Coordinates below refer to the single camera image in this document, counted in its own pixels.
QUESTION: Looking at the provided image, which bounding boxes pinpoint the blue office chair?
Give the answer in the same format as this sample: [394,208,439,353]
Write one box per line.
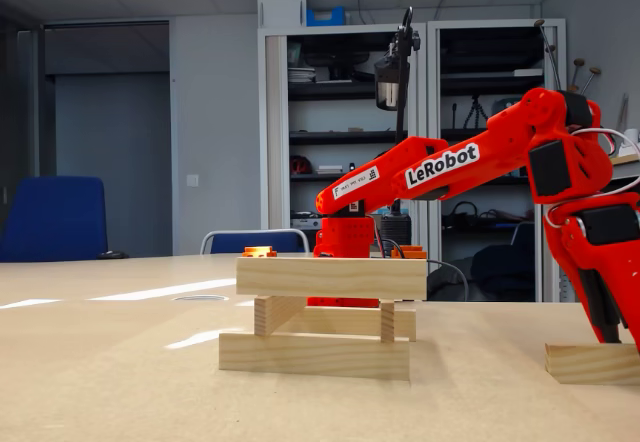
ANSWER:
[0,175,109,264]

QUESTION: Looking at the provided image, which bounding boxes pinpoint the black gooseneck stand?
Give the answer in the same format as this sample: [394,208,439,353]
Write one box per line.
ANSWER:
[373,5,422,258]

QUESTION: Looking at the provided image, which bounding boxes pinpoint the grey metal cabinet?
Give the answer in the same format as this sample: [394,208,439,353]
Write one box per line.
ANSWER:
[256,22,429,263]
[427,17,568,303]

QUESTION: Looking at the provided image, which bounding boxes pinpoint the black mini tripod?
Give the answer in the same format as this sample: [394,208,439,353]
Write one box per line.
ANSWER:
[461,93,492,131]

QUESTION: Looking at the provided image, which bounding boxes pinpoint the grey door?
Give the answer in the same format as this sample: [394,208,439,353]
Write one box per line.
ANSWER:
[43,20,172,258]

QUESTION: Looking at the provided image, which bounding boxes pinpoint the blue plastic box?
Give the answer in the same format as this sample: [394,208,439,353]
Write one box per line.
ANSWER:
[305,6,347,28]

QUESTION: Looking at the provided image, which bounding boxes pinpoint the grey electronic device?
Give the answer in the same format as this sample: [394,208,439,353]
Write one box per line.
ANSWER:
[290,210,324,231]

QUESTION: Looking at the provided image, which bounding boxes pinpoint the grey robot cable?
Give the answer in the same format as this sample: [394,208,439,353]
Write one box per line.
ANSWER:
[426,259,470,303]

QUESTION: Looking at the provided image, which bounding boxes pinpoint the black cable heap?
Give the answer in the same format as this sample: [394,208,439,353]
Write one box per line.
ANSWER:
[442,200,534,228]

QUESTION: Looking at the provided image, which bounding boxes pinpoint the brown fibreboard sheet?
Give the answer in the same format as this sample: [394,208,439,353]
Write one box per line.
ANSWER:
[0,303,640,442]

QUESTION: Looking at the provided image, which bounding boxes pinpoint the green book stack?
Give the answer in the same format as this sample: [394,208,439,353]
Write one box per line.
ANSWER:
[491,95,526,117]

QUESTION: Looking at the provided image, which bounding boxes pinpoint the white cable grommet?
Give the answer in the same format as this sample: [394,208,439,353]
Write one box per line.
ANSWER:
[171,293,231,304]

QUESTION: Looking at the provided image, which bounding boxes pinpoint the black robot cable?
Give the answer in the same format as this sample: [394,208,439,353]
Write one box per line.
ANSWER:
[374,236,407,260]

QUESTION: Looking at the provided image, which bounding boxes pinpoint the blue chair grey frame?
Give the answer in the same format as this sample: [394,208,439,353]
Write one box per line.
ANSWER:
[199,228,310,258]

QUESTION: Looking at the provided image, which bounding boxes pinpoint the dark office chair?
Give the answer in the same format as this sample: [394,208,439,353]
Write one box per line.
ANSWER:
[509,220,536,249]

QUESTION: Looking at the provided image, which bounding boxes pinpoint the grey side table wooden top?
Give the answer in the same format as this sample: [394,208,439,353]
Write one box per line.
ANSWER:
[542,152,640,304]

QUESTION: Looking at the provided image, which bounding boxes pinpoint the black jacket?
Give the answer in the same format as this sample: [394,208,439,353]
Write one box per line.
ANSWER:
[426,244,537,303]

